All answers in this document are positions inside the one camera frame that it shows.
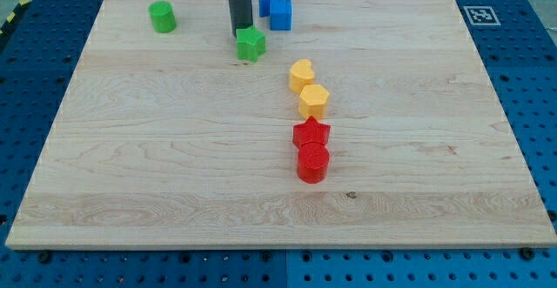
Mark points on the green star block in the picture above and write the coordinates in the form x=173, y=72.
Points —
x=251, y=43

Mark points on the red star block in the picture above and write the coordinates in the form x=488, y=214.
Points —
x=311, y=131

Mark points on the yellow heart block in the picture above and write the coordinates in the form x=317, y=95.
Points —
x=301, y=74

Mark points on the yellow hexagon block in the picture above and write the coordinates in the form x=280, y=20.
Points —
x=313, y=100

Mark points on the wooden board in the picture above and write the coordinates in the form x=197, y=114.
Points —
x=166, y=141

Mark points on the blue cube block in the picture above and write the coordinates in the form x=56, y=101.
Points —
x=281, y=14

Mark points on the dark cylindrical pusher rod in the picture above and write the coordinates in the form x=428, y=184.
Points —
x=240, y=14

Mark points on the green cylinder block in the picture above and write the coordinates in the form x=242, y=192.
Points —
x=162, y=17

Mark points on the white fiducial marker tag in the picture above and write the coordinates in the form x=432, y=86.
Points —
x=479, y=15

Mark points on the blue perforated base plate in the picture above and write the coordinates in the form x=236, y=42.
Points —
x=35, y=70

